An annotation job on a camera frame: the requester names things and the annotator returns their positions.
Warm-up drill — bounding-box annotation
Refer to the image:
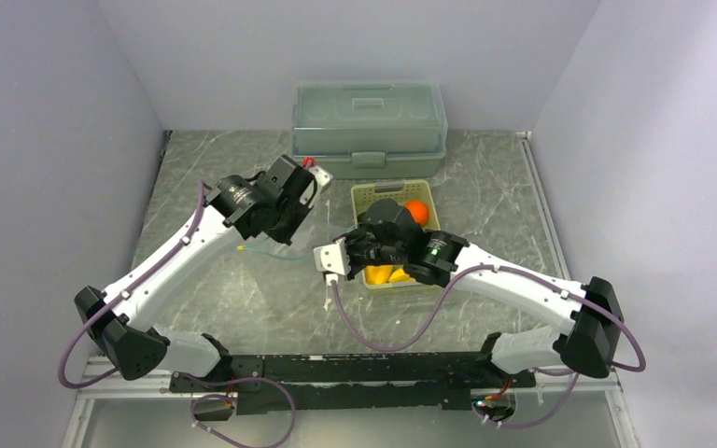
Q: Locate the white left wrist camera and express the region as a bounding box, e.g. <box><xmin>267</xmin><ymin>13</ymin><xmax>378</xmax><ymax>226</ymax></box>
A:
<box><xmin>303</xmin><ymin>157</ymin><xmax>334</xmax><ymax>192</ymax></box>

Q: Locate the orange fruit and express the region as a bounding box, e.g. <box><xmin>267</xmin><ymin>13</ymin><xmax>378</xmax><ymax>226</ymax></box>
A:
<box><xmin>404</xmin><ymin>200</ymin><xmax>430</xmax><ymax>227</ymax></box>

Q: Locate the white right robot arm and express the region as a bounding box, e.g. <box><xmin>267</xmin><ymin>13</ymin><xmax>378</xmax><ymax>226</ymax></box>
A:
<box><xmin>336</xmin><ymin>199</ymin><xmax>624</xmax><ymax>387</ymax></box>

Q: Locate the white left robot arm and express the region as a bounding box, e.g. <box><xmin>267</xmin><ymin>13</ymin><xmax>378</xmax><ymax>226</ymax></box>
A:
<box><xmin>74</xmin><ymin>155</ymin><xmax>334</xmax><ymax>392</ymax></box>

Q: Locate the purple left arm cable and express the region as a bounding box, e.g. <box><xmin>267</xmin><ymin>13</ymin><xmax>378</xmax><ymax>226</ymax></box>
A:
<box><xmin>57</xmin><ymin>180</ymin><xmax>298</xmax><ymax>448</ymax></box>

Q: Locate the yellow bell pepper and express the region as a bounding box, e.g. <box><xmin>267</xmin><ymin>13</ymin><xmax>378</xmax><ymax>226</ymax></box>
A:
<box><xmin>364</xmin><ymin>265</ymin><xmax>394</xmax><ymax>285</ymax></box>

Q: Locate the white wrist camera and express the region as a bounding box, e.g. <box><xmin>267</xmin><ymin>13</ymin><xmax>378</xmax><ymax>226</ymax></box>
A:
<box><xmin>313</xmin><ymin>238</ymin><xmax>351</xmax><ymax>286</ymax></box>
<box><xmin>303</xmin><ymin>157</ymin><xmax>334</xmax><ymax>192</ymax></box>

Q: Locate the green translucent storage box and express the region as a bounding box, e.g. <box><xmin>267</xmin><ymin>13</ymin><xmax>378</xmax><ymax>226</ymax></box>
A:
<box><xmin>289</xmin><ymin>80</ymin><xmax>448</xmax><ymax>179</ymax></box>

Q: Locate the clear zip bag blue zipper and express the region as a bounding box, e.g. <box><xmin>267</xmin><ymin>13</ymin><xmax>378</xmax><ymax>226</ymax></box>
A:
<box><xmin>237</xmin><ymin>210</ymin><xmax>359</xmax><ymax>264</ymax></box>

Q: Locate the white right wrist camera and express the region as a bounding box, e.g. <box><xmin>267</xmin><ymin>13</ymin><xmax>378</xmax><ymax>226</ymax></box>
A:
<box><xmin>313</xmin><ymin>238</ymin><xmax>351</xmax><ymax>286</ymax></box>

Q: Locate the yellow banana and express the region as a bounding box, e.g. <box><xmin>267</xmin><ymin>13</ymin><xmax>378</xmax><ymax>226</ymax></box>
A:
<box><xmin>387</xmin><ymin>268</ymin><xmax>414</xmax><ymax>283</ymax></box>

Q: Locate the pale green perforated basket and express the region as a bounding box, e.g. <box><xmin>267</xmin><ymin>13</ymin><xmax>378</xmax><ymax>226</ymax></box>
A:
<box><xmin>350</xmin><ymin>179</ymin><xmax>442</xmax><ymax>294</ymax></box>

